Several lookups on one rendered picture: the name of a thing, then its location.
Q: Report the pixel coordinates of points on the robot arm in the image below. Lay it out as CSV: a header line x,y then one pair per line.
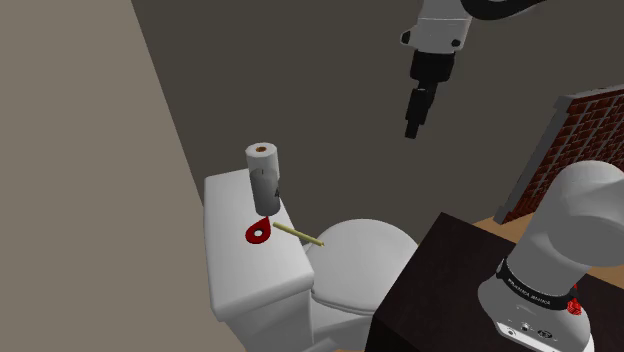
x,y
560,234

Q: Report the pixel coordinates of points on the white paper towel roll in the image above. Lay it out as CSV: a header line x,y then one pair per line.
x,y
263,180

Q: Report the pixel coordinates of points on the white toilet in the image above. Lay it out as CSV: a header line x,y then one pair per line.
x,y
258,273

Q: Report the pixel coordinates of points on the yellow pencil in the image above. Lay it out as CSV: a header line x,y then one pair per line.
x,y
297,234

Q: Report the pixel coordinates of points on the red brick panel grey frame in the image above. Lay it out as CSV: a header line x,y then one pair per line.
x,y
575,146

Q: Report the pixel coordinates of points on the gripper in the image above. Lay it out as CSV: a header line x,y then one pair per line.
x,y
431,66

